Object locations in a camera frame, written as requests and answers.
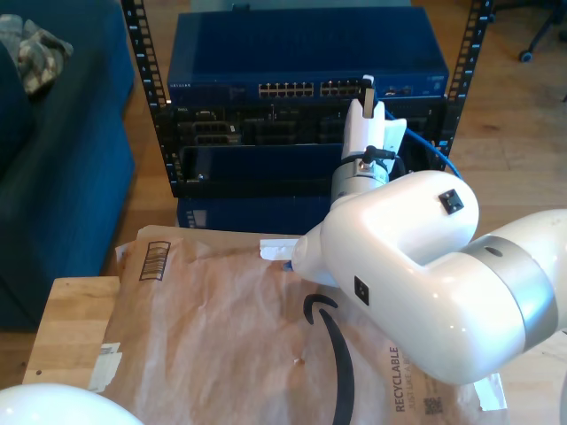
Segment blue couch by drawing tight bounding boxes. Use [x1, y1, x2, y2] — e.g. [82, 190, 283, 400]
[0, 0, 136, 331]

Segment blue network switch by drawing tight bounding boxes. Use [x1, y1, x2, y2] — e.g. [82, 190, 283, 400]
[167, 7, 451, 106]

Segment blue office chair base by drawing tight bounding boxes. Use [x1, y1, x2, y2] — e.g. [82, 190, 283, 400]
[517, 0, 567, 63]

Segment camouflage cushion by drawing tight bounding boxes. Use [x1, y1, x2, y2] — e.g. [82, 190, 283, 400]
[0, 12, 74, 97]

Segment black rack server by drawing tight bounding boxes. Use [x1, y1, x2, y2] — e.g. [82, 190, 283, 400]
[171, 104, 449, 147]

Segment brown paper mailer envelope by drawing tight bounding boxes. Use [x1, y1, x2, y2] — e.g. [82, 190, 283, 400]
[114, 224, 510, 425]

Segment black rack frame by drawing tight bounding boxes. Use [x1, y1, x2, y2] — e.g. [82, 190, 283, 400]
[120, 0, 496, 199]

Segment black connector cable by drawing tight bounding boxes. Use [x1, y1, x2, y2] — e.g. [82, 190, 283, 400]
[361, 144, 407, 176]

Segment black rack shelf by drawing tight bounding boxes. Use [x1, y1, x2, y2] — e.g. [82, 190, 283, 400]
[176, 140, 444, 198]

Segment blue network cable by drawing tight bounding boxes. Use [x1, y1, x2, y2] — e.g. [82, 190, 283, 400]
[282, 105, 466, 272]

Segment blue box under rack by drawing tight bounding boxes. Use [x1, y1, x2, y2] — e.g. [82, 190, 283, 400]
[175, 194, 333, 236]

